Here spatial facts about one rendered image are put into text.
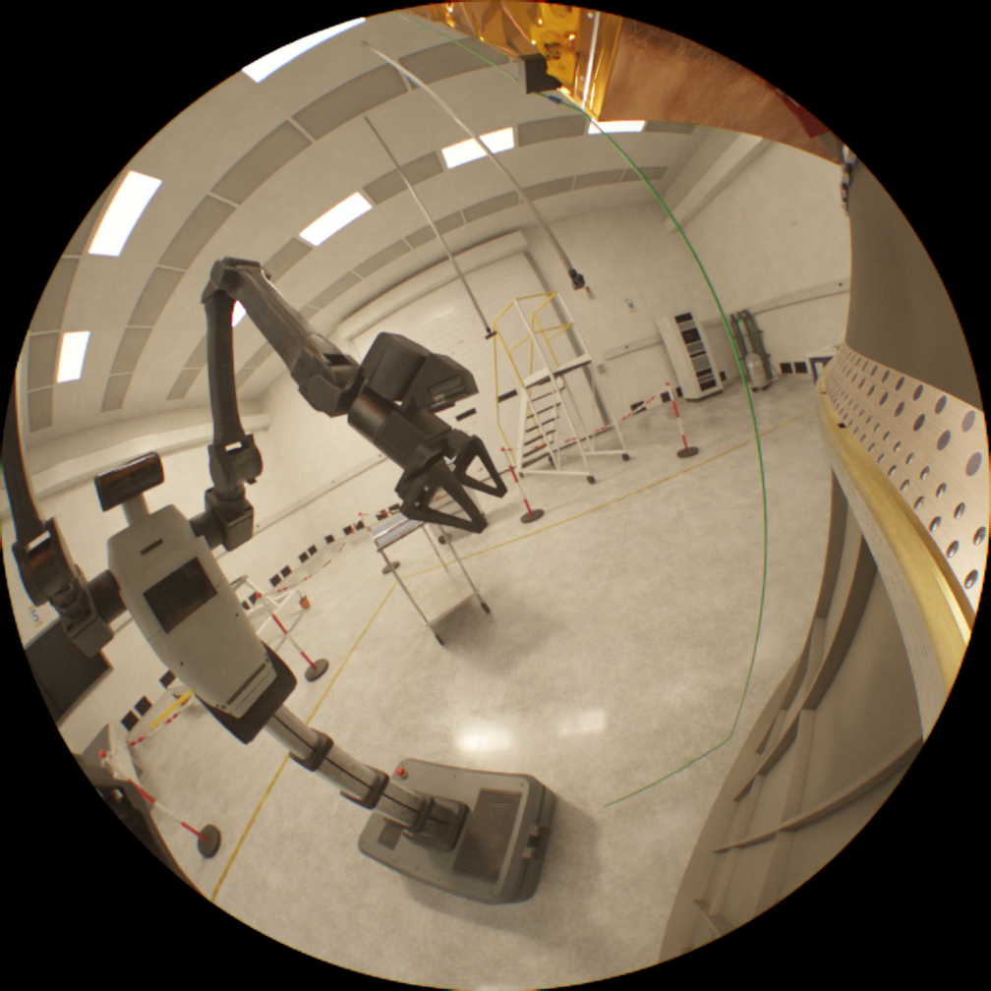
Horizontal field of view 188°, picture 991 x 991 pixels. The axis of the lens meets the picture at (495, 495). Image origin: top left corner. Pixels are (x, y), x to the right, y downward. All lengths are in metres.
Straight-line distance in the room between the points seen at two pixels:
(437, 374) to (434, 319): 7.05
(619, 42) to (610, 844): 1.83
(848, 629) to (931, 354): 0.29
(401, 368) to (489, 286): 7.05
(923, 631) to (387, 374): 0.45
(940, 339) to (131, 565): 1.03
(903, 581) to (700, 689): 1.33
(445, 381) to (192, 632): 0.59
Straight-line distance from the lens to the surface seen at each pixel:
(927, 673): 0.21
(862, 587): 0.39
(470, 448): 0.38
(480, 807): 1.21
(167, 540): 0.74
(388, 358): 0.33
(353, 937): 1.80
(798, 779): 0.55
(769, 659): 1.59
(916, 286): 0.37
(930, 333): 0.33
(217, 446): 0.66
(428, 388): 0.32
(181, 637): 0.65
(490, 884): 1.15
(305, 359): 0.41
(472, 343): 7.00
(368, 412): 0.35
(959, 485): 0.25
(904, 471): 0.28
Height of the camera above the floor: 1.30
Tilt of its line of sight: 14 degrees down
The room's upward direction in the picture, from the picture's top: 25 degrees counter-clockwise
